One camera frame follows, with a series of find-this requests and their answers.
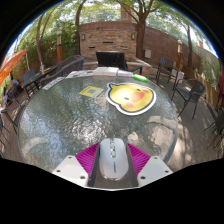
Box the white printed strip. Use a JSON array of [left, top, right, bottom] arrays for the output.
[[42, 76, 66, 91]]

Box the wooden lamp post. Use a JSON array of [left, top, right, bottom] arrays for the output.
[[55, 30, 64, 64], [176, 39, 184, 71]]

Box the dark round patio table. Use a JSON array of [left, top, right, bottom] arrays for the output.
[[20, 64, 59, 98]]

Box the dark metal-frame chair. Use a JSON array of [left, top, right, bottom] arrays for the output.
[[155, 55, 179, 84]]

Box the white computer mouse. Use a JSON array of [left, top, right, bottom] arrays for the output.
[[98, 137, 130, 181]]

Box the black mesh patio chair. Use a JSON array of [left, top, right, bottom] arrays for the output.
[[171, 78, 207, 120]]

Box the blue patio chair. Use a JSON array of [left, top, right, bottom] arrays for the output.
[[21, 68, 37, 83]]

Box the colourful printed brochure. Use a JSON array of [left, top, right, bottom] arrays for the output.
[[65, 70, 95, 79]]

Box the orange patio umbrella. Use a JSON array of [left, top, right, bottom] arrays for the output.
[[0, 49, 28, 86]]

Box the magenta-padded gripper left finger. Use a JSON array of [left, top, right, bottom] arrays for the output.
[[51, 142, 101, 188]]

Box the dark wicker chair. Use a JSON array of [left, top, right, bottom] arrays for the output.
[[39, 58, 85, 88], [58, 54, 84, 65]]

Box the small green block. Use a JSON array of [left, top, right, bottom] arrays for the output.
[[132, 73, 149, 83]]

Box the yellow square card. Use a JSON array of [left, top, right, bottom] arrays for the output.
[[78, 85, 104, 98]]

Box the grey mesh patio chair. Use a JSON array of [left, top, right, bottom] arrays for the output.
[[0, 99, 29, 134]]

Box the tree with forked trunk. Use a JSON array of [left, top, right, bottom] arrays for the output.
[[116, 0, 159, 61]]

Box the large white book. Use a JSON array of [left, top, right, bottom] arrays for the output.
[[92, 66, 120, 78]]

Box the small white book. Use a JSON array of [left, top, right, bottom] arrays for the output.
[[117, 69, 134, 78]]

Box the yellow duck-shaped mouse pad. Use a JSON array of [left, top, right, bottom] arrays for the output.
[[105, 81, 158, 117]]

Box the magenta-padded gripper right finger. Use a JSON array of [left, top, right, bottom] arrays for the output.
[[126, 142, 174, 188]]

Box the black slatted armchair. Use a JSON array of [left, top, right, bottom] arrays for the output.
[[95, 50, 144, 76]]

